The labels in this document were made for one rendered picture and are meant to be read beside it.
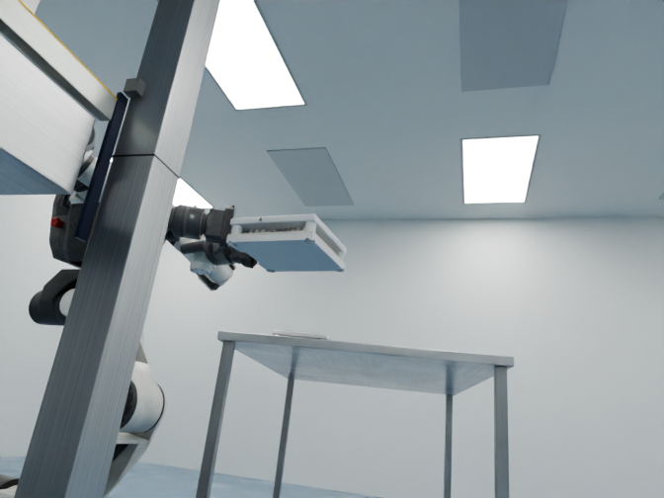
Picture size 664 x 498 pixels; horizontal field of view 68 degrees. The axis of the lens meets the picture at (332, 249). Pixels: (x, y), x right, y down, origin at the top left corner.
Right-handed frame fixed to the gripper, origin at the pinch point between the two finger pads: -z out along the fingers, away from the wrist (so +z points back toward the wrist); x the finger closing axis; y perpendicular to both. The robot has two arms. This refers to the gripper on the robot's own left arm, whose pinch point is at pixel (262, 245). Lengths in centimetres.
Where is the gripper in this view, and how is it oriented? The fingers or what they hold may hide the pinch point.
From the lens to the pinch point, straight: 146.6
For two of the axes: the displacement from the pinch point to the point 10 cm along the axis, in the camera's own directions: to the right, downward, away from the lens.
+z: -8.8, 1.0, 4.7
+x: -0.8, 9.4, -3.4
